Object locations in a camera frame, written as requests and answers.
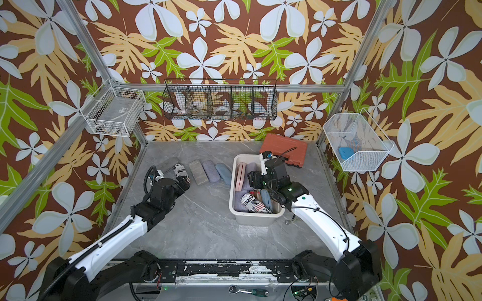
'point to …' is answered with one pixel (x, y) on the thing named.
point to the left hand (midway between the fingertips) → (181, 179)
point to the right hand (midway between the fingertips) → (252, 173)
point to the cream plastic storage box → (250, 219)
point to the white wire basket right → (359, 143)
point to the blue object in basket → (346, 152)
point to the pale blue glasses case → (266, 199)
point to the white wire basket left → (113, 111)
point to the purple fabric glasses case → (213, 174)
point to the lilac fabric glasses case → (250, 167)
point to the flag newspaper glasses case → (254, 205)
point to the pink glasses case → (240, 176)
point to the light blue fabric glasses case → (224, 172)
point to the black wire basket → (220, 99)
